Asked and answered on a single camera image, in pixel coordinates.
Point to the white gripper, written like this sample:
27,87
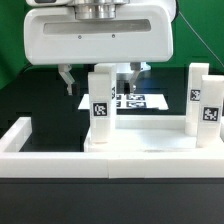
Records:
67,33

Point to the white desk top panel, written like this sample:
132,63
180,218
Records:
150,134

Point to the sheet with four markers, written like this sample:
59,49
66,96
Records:
124,101

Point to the white U-shaped fence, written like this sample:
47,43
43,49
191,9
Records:
15,164

